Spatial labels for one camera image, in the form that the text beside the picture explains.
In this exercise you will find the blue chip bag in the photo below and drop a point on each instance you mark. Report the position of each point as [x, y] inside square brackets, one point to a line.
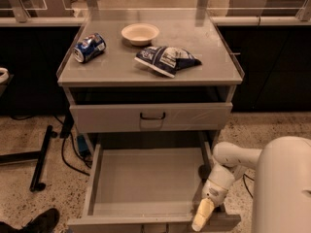
[166, 60]

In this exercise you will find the grey top drawer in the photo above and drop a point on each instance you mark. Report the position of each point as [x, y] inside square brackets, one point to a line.
[150, 117]

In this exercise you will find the blue crushed soda can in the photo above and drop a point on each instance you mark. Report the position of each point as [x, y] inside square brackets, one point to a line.
[89, 47]

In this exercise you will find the blue box behind cabinet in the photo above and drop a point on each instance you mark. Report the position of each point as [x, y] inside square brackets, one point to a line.
[82, 146]

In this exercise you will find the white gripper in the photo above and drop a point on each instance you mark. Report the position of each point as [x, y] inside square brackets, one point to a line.
[214, 190]

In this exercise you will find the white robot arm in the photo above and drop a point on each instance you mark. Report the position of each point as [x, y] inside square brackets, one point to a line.
[282, 188]

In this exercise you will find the white paper bowl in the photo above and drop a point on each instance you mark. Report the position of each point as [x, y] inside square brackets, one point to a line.
[140, 34]

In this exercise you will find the grey drawer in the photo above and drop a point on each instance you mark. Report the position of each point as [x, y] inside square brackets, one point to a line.
[141, 191]
[150, 117]

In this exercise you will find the white object at left edge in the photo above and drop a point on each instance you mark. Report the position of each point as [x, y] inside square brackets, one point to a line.
[4, 75]

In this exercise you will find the black shoe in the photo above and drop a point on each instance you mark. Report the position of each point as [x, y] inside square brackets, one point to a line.
[43, 223]

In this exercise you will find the grey drawer cabinet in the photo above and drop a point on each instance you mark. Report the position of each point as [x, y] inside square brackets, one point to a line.
[115, 77]

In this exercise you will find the black metal stand base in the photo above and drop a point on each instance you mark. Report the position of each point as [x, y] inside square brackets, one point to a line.
[38, 156]

